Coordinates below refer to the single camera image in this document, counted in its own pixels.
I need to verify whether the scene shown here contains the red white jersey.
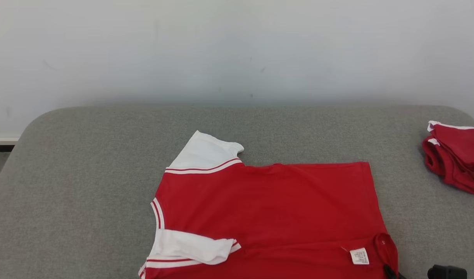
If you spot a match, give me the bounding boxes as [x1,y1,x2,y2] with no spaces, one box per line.
[138,131,399,279]

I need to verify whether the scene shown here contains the folded red white garment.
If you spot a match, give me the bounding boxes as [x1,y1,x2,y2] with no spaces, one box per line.
[422,121,474,195]

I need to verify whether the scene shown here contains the white wall baseboard ledge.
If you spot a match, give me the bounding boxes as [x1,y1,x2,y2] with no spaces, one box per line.
[0,136,20,152]

